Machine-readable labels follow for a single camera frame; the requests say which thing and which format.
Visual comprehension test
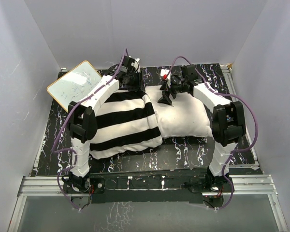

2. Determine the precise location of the aluminium table frame rail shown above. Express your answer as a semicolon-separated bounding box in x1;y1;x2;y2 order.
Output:
8;170;288;232

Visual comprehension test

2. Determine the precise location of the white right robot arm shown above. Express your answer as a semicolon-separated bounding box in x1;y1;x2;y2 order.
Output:
158;65;246;192

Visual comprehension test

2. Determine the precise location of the white pillow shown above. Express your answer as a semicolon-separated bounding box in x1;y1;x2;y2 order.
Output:
146;86;212;138

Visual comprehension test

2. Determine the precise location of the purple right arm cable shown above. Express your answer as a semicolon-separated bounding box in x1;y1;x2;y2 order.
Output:
164;56;258;208

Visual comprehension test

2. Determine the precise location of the yellow framed whiteboard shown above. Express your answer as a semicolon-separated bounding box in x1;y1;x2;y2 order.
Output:
47;60;112;113

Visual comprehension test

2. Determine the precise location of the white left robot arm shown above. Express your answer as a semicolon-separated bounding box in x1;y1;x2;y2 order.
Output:
67;55;144;193

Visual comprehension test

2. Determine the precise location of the black white striped pillowcase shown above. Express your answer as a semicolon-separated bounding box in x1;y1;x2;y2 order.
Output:
89;90;162;160

